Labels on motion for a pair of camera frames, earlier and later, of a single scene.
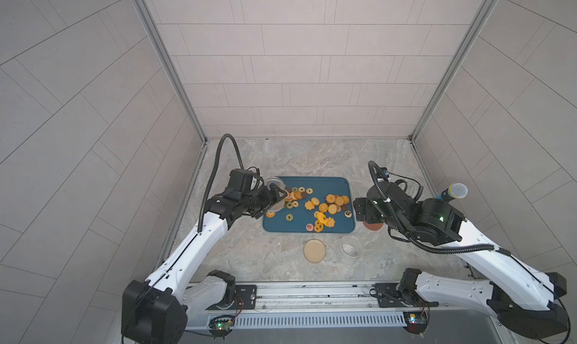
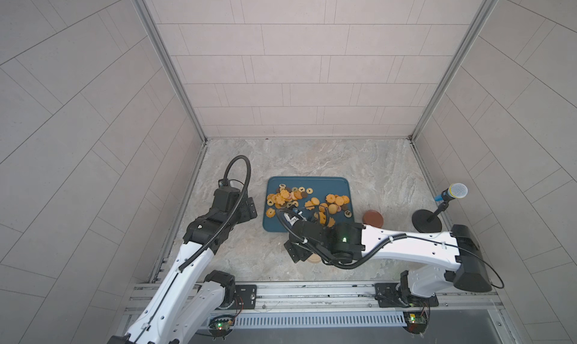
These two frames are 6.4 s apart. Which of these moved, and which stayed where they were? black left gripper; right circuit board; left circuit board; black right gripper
Moved: black left gripper; black right gripper
Stayed: right circuit board; left circuit board
